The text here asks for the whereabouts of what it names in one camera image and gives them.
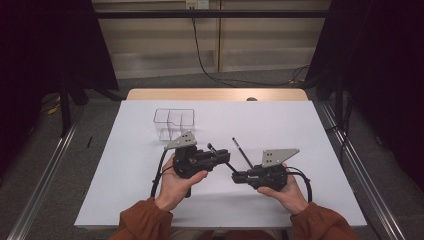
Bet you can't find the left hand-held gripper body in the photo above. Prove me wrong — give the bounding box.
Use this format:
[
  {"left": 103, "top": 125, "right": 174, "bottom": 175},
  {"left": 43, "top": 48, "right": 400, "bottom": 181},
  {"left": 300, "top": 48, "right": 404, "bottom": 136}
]
[{"left": 163, "top": 130, "right": 216, "bottom": 198}]

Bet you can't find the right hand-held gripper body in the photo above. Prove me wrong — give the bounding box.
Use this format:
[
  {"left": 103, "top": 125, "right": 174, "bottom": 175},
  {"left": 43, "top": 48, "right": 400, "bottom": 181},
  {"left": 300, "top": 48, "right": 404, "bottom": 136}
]
[{"left": 246, "top": 148, "right": 300, "bottom": 193}]

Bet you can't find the thin black brush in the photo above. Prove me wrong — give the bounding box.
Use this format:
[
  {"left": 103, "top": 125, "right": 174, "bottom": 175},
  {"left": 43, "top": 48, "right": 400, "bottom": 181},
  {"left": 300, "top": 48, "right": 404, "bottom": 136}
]
[{"left": 231, "top": 137, "right": 254, "bottom": 169}]

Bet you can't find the clear plastic organizer box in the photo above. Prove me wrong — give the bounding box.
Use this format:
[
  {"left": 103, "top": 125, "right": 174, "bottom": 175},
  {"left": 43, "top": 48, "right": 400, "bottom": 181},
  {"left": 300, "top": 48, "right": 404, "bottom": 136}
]
[{"left": 153, "top": 108, "right": 196, "bottom": 143}]

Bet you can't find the person's right hand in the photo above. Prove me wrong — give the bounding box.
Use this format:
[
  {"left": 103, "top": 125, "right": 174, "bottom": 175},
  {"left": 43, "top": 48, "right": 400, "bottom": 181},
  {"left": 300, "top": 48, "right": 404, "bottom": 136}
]
[{"left": 256, "top": 162, "right": 309, "bottom": 216}]

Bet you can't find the person's left hand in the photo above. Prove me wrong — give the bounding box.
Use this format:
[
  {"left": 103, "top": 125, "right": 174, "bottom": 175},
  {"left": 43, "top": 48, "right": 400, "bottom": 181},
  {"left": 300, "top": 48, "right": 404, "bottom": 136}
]
[{"left": 154, "top": 153, "right": 209, "bottom": 213}]

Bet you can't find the white table mat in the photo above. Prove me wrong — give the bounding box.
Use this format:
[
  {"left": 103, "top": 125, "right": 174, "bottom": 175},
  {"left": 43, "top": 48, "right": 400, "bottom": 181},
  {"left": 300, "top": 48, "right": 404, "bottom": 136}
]
[{"left": 73, "top": 99, "right": 368, "bottom": 230}]

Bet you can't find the black horizontal bar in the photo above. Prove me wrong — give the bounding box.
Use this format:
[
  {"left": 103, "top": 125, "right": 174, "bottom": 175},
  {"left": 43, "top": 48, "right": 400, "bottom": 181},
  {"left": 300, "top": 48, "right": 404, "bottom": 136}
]
[{"left": 94, "top": 9, "right": 329, "bottom": 20}]

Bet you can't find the black curtain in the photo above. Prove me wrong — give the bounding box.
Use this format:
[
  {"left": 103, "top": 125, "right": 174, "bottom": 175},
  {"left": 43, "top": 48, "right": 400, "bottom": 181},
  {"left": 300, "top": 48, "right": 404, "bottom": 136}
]
[
  {"left": 304, "top": 0, "right": 424, "bottom": 194},
  {"left": 0, "top": 0, "right": 120, "bottom": 178}
]

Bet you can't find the right hand-held gripper cable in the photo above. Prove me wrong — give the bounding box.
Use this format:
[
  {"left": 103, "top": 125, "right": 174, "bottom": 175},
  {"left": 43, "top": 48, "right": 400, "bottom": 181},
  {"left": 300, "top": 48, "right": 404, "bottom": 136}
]
[{"left": 285, "top": 165, "right": 314, "bottom": 204}]

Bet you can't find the hand-held gripper cable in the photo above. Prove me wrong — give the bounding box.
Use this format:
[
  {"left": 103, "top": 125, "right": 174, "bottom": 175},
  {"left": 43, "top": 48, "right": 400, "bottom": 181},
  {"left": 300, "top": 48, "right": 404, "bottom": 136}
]
[
  {"left": 150, "top": 148, "right": 174, "bottom": 199},
  {"left": 285, "top": 165, "right": 314, "bottom": 204}
]

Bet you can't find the left hand-held gripper cable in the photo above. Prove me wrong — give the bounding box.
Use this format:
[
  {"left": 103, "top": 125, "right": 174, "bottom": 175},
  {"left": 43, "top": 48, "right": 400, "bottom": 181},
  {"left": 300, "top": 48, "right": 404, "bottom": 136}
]
[{"left": 150, "top": 148, "right": 174, "bottom": 199}]

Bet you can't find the aluminium floor rail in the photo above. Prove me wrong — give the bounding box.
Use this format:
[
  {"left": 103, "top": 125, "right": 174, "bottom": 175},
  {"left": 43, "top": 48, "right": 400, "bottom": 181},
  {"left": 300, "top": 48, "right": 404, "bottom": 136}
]
[
  {"left": 6, "top": 106, "right": 86, "bottom": 240},
  {"left": 319, "top": 101, "right": 408, "bottom": 240}
]

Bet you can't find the black wall cable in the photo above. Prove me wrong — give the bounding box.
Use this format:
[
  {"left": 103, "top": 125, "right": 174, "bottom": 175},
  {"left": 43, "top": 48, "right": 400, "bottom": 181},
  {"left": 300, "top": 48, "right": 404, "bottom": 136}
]
[{"left": 190, "top": 6, "right": 311, "bottom": 88}]

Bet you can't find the white wall outlet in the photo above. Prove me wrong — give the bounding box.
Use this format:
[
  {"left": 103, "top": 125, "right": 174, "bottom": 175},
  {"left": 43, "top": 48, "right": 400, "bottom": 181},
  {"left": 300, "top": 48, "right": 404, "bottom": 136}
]
[{"left": 185, "top": 0, "right": 210, "bottom": 10}]

